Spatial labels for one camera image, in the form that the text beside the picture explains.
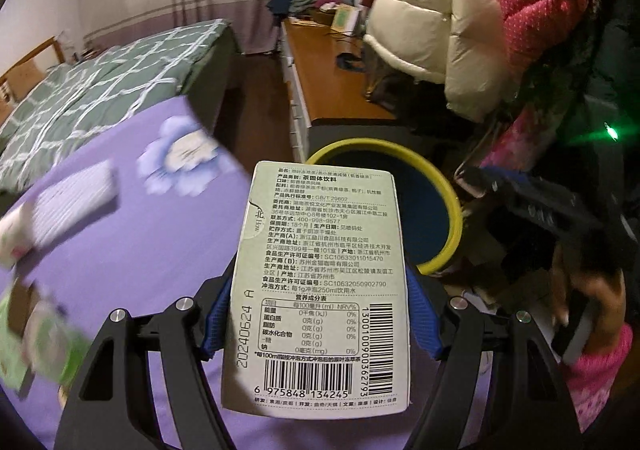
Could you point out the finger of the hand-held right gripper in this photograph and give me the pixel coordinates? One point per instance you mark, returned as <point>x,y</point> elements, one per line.
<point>540,200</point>

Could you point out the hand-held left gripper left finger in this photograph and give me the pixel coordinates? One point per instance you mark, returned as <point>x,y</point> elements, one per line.
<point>216,325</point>

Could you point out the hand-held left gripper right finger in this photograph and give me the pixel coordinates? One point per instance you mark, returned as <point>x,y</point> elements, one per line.
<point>425,322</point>

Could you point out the pale green barcode box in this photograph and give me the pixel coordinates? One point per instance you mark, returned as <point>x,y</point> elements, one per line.
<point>320,290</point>

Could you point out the yellow-rimmed blue trash bin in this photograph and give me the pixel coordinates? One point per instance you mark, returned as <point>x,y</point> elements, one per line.
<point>425,210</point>

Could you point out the person's right forearm pink sleeve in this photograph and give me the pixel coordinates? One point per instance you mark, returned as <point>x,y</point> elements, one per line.
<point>610,390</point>

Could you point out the person's right hand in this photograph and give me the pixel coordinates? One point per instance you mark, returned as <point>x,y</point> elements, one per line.
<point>600,300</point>

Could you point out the purple floral tablecloth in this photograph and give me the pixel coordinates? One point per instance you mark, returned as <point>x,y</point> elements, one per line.
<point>150,240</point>

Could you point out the green plastic bag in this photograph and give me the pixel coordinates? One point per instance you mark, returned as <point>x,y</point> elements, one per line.
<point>45,350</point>

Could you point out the white folded towel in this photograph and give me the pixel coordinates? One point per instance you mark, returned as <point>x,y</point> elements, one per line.
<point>75,205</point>

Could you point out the brown paper box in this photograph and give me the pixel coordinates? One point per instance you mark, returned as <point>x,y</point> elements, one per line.
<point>22,307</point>

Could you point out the cream puffer coat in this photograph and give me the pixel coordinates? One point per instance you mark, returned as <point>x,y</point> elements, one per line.
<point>430,20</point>

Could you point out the wooden desk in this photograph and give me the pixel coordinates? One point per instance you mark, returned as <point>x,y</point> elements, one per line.
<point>340,90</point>

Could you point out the bed with green checked quilt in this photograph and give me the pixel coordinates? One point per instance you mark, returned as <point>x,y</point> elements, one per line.
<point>100,90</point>

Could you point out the green and white small box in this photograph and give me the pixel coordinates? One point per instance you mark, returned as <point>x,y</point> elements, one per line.
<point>346,17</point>

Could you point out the wooden headboard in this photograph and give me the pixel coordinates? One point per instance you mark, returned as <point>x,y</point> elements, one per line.
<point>30,65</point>

